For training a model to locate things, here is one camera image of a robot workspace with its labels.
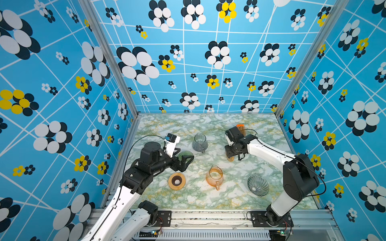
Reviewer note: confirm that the wooden ring holder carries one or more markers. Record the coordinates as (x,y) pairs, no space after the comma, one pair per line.
(230,156)
(177,181)

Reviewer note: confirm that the right green circuit board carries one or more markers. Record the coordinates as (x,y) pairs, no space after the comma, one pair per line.
(278,235)

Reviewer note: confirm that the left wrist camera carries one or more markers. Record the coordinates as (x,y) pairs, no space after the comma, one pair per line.
(170,143)

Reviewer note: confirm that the green glass dripper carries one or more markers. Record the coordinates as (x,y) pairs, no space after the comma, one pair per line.
(185,158)

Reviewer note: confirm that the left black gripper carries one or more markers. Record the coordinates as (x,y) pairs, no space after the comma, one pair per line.
(183,166)

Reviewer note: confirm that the green circuit board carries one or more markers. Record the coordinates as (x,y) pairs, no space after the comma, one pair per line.
(150,234)
(278,235)

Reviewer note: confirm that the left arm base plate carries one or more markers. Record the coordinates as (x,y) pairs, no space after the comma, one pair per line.
(162,219)

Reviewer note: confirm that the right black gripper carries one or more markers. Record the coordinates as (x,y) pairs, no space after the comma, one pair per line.
(226,147)

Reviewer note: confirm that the orange coffee filter box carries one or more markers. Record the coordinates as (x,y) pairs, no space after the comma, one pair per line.
(242,129)

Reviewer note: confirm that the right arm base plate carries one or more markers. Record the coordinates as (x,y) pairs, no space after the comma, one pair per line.
(264,219)

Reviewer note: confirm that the left green circuit board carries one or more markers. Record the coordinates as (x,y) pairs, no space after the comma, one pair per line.
(150,234)

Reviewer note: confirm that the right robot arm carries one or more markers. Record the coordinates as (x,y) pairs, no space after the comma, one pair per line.
(299,178)

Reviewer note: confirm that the aluminium front rail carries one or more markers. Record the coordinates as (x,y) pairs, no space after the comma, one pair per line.
(232,225)

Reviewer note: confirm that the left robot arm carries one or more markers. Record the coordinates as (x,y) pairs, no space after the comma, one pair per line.
(153,160)

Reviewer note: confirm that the clear grey glass dripper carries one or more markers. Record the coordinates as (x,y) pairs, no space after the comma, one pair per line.
(258,185)

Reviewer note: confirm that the grey glass pitcher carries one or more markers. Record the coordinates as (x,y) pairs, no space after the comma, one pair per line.
(200,143)

